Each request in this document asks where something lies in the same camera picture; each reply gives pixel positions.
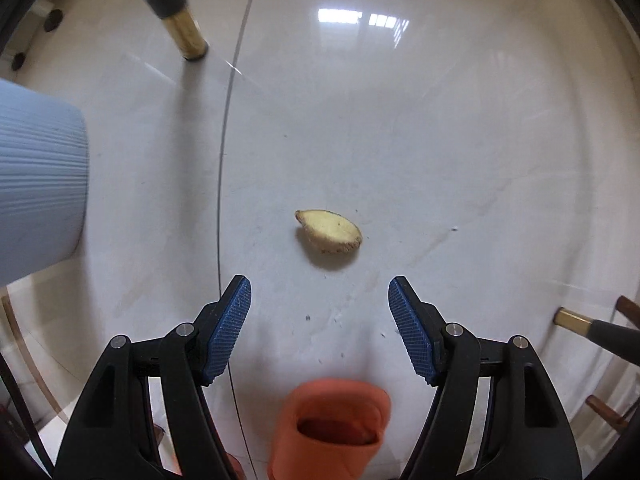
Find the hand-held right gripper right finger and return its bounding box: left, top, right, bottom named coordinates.
left=388, top=275, right=583, bottom=480

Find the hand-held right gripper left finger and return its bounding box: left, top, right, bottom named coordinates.
left=54, top=274, right=253, bottom=480

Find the ginger slice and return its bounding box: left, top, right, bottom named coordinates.
left=294, top=209, right=363, bottom=255

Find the orange slipper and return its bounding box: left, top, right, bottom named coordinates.
left=267, top=379, right=392, bottom=480

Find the wooden chair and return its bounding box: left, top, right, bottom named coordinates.
left=585, top=295, right=640, bottom=433

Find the round white marble table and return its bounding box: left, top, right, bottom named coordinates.
left=117, top=0, right=640, bottom=366

